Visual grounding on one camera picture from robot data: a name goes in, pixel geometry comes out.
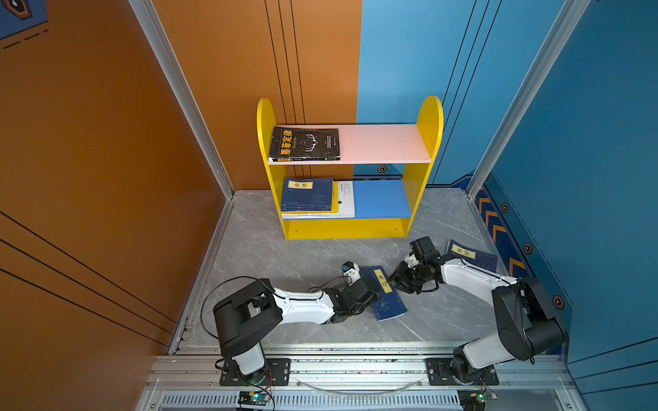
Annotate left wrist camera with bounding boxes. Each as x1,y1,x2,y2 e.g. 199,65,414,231
342,261,361,285

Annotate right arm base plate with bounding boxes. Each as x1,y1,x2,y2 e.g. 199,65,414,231
425,357,500,386

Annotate aluminium corner post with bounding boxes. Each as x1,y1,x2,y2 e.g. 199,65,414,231
466,0,590,200
129,0,235,200

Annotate right green circuit board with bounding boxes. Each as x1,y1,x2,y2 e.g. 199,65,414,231
458,390,497,411

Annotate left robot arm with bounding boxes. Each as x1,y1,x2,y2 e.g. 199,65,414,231
212,277,383,384

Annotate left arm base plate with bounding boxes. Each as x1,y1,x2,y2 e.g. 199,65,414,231
219,357,292,387

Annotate yellow cartoon cover book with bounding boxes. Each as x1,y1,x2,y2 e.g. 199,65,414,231
281,180,341,215

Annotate black book orange title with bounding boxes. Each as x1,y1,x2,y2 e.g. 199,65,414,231
268,127,341,162

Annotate right aluminium corner post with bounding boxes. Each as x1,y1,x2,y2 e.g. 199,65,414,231
466,0,590,200

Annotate white La Dame book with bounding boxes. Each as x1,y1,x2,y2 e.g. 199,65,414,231
280,178,356,220

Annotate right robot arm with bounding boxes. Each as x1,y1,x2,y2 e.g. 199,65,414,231
389,236,568,385

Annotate aluminium frame rail front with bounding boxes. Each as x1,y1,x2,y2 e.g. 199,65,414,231
138,342,587,410

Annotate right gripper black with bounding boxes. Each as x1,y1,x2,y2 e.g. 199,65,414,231
384,260,427,294

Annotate left aluminium corner post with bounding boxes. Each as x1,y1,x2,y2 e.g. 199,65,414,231
129,0,235,200

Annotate left green circuit board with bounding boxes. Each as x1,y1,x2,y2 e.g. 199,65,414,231
236,390,273,410

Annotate green circuit board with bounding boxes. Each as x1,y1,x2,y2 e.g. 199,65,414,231
458,390,497,411
236,390,273,410

